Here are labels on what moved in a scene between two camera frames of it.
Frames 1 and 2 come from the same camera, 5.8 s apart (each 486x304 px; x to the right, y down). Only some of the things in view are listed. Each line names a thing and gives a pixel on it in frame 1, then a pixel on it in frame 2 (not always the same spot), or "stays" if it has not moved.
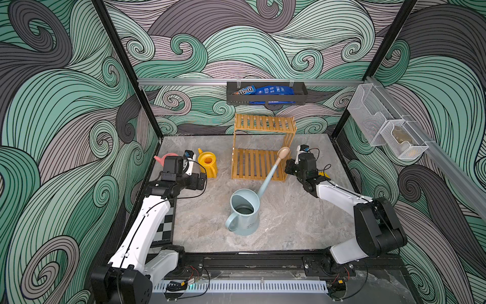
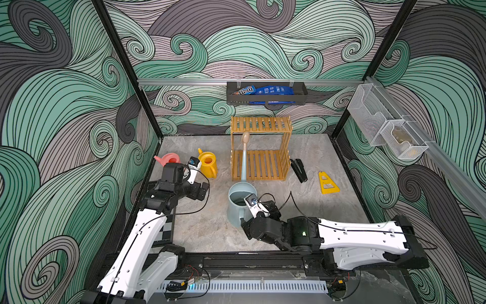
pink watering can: [162, 159] stays
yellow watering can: [208, 161] stays
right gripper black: [291, 168] → [276, 211]
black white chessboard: [164, 234] stays
